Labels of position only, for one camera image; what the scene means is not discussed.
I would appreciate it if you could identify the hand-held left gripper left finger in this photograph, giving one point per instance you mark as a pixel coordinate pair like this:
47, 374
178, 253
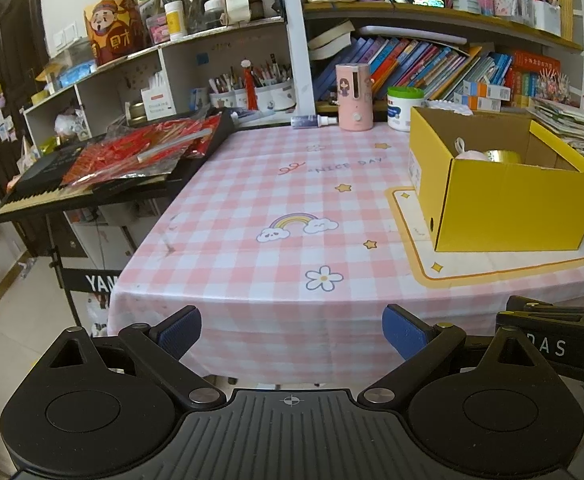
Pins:
182, 330

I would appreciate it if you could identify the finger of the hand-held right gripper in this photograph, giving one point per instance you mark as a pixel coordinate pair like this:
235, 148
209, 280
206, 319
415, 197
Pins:
571, 345

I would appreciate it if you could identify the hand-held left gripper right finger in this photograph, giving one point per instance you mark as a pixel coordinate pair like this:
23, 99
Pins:
404, 332

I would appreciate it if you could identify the yellow cardboard box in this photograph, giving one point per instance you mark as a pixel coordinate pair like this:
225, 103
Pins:
511, 210

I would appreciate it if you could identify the yellow tape roll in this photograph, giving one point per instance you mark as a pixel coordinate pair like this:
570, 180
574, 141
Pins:
504, 156

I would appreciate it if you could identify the pink plush toy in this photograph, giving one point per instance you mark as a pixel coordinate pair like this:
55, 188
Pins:
469, 152

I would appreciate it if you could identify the cream cartoon desk mat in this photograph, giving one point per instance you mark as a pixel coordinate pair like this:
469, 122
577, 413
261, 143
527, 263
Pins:
471, 270

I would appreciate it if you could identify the white drawer cabinet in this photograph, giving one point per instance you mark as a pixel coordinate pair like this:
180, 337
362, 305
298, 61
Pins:
117, 235

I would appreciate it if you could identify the black keyboard stand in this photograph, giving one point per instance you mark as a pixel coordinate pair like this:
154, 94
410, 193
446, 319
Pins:
59, 270

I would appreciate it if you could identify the pink checkered tablecloth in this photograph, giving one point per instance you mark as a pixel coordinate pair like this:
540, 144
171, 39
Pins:
272, 200

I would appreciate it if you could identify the stack of papers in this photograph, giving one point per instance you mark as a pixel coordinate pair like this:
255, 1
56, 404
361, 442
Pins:
571, 120

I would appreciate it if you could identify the red foil packets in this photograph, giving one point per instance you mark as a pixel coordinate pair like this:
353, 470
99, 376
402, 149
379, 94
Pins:
122, 160

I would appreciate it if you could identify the black electronic keyboard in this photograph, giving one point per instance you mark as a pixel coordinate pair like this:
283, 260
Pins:
37, 180

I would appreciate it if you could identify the colourful candy bouquet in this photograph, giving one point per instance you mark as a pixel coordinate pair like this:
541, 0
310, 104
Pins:
551, 85

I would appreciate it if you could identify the white jar green lid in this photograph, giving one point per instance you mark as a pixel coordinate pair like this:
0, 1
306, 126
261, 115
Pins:
404, 112

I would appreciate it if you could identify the gold tin can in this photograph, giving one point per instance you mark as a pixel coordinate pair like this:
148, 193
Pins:
136, 112

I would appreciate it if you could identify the white tissue box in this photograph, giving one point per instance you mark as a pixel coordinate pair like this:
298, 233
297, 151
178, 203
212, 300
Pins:
156, 105

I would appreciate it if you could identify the white quilted pouch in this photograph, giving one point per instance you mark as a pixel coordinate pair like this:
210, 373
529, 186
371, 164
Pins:
446, 107

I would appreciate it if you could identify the red boxed book set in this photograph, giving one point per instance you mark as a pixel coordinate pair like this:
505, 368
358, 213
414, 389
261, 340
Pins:
534, 75

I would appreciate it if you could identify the white orange medicine box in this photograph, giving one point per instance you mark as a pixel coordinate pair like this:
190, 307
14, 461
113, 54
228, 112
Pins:
476, 104
486, 91

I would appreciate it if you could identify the small printed pen cup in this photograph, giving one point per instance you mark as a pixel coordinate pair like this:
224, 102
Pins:
220, 100

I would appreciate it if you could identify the white plastic bag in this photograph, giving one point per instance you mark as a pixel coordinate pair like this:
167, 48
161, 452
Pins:
67, 122

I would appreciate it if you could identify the pink humidifier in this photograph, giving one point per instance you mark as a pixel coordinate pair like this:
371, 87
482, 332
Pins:
353, 100

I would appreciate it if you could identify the large white pen cup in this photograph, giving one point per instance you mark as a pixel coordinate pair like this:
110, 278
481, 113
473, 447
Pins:
277, 97

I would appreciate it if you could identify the red tassel ornament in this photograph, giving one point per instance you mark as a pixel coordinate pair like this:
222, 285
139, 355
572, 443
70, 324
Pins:
248, 85

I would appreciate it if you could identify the white shelf unit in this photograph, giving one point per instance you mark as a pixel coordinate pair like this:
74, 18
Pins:
182, 65

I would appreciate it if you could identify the row of leaning books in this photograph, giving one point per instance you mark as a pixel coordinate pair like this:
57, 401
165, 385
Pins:
411, 65

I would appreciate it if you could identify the blue packet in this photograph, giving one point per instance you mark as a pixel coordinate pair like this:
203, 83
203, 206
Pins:
77, 71

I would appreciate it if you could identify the white pen holder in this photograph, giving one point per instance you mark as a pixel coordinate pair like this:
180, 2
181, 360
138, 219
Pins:
546, 17

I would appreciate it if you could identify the yellow book stack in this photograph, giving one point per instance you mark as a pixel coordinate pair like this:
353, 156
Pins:
566, 5

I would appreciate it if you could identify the white flat board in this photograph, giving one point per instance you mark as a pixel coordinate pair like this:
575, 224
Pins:
411, 36

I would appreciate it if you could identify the open thick book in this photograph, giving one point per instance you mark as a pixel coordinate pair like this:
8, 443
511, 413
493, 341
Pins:
332, 40

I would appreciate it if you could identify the pink packet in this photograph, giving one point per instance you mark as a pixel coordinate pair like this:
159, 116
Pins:
157, 29

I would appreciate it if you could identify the fortune god gift box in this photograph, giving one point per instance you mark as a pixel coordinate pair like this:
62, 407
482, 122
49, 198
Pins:
114, 35

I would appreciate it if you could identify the white bottle yellow label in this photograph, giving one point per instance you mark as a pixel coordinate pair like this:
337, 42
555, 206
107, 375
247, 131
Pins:
176, 22

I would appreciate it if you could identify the wooden bookshelf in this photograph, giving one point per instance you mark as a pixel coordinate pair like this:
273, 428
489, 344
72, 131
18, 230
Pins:
371, 15

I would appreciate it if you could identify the white wall switch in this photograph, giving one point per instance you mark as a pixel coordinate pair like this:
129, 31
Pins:
67, 35

